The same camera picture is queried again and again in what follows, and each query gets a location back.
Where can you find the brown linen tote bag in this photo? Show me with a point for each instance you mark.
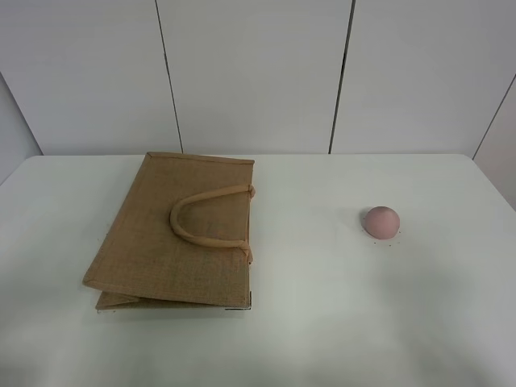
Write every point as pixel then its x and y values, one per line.
pixel 180 238

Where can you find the pink peach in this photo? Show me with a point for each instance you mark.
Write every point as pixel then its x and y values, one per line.
pixel 380 222

